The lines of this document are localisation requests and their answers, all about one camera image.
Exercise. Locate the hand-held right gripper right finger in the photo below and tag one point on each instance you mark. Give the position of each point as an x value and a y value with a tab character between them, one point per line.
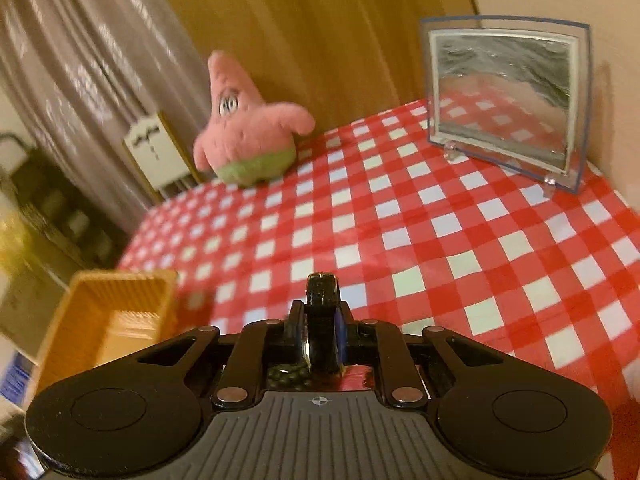
342	332

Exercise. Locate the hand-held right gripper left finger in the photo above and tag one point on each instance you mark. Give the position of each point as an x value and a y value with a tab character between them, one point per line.
295	327

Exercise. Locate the yellow plastic tray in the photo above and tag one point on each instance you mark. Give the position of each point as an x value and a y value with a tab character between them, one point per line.
115	320

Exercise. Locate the red checkered tablecloth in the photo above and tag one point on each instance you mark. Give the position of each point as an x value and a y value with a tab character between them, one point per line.
450	240

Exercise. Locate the pink starfish plush toy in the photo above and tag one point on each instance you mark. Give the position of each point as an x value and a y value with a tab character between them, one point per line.
245	130

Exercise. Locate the white wooden chair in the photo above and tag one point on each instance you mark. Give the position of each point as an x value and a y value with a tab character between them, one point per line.
150	152

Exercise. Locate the folded black step ladder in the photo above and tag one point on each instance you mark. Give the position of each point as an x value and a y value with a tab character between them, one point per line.
55	200

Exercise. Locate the clear framed sand picture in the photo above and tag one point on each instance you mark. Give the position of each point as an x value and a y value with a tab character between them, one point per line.
500	95

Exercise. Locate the wooden door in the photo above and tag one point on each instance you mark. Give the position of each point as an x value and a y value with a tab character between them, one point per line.
325	35

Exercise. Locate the yellow plastic bag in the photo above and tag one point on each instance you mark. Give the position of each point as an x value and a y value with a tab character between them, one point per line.
10	230

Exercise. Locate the beige patterned curtain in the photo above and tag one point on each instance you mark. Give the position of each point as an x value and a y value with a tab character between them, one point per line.
75	70

